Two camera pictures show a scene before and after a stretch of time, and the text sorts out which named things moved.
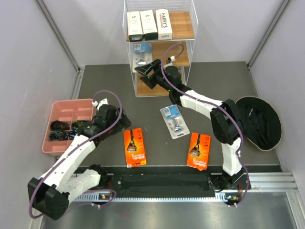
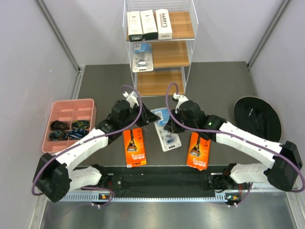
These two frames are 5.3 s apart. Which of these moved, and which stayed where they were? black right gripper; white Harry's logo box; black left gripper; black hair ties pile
Moved: black right gripper; black left gripper
Stayed: black hair ties pile; white Harry's logo box
